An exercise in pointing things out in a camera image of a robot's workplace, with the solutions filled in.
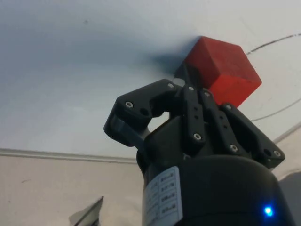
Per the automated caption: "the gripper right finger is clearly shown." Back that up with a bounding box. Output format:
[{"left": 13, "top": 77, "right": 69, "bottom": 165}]
[{"left": 191, "top": 66, "right": 285, "bottom": 170}]

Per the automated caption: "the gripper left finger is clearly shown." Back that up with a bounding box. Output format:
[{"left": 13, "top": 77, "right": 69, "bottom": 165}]
[{"left": 103, "top": 62, "right": 206, "bottom": 153}]

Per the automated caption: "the red cube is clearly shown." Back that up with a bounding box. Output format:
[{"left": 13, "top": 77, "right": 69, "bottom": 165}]
[{"left": 182, "top": 35, "right": 262, "bottom": 108}]

